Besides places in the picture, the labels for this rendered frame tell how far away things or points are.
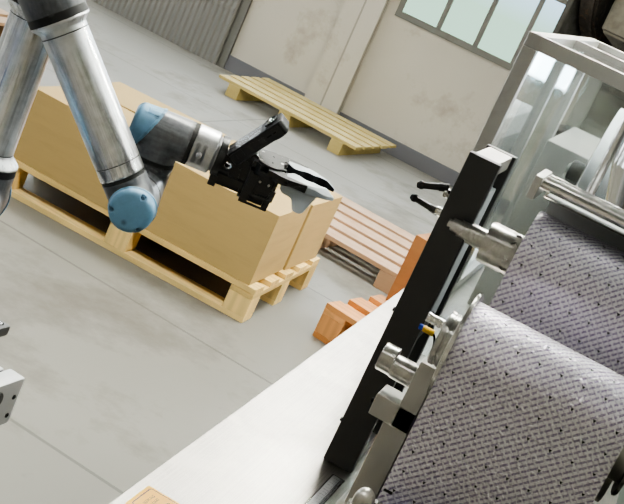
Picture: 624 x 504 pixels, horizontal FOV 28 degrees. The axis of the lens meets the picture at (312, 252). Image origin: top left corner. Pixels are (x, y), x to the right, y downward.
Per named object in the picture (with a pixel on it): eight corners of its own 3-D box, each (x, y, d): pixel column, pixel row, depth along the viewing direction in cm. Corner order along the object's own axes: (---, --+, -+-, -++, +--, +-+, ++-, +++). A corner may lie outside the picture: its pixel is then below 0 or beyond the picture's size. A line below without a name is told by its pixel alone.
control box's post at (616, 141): (582, 197, 208) (638, 87, 203) (591, 201, 208) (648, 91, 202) (581, 198, 206) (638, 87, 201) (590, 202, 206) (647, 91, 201)
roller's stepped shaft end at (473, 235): (446, 230, 186) (455, 211, 185) (482, 248, 185) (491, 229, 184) (441, 233, 183) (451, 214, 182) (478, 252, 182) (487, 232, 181)
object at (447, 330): (420, 372, 161) (443, 337, 166) (434, 380, 161) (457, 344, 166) (436, 334, 156) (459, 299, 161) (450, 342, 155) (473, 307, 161)
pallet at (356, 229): (466, 285, 699) (475, 267, 695) (414, 310, 615) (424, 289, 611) (273, 180, 738) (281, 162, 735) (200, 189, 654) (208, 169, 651)
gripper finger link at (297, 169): (321, 205, 224) (273, 188, 221) (334, 177, 221) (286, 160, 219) (323, 213, 221) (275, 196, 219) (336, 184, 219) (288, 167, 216)
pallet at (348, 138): (392, 158, 953) (398, 145, 949) (353, 164, 875) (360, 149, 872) (259, 89, 988) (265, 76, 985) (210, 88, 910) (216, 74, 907)
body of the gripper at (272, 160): (271, 197, 222) (208, 171, 221) (290, 155, 219) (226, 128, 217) (269, 214, 215) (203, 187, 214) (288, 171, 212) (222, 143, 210)
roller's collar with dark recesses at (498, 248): (479, 256, 187) (498, 218, 185) (515, 275, 185) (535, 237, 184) (471, 263, 181) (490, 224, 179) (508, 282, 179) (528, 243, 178)
